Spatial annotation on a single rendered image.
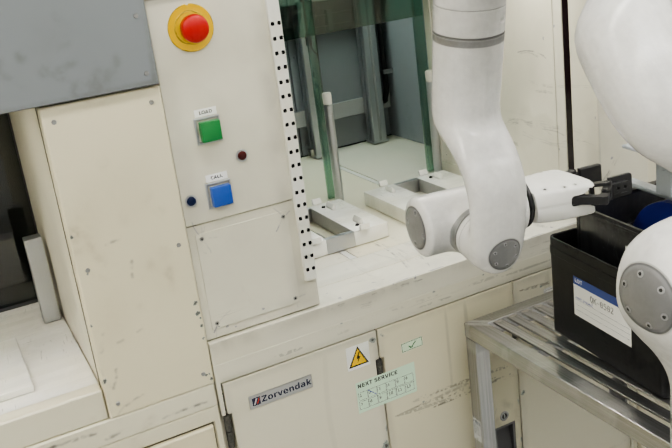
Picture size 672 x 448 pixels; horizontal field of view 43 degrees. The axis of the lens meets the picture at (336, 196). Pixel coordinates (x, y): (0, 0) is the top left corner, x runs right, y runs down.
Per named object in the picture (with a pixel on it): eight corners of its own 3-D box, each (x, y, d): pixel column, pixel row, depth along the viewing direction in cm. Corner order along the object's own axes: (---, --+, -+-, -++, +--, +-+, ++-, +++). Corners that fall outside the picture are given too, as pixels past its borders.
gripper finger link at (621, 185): (591, 202, 124) (629, 192, 126) (605, 207, 121) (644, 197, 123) (590, 181, 123) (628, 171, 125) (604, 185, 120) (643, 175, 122)
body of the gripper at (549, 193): (494, 219, 128) (557, 203, 131) (533, 238, 119) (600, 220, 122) (490, 171, 126) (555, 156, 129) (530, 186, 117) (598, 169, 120)
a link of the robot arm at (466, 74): (552, 49, 99) (534, 272, 113) (481, 16, 113) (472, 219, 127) (485, 60, 97) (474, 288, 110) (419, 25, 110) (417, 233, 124)
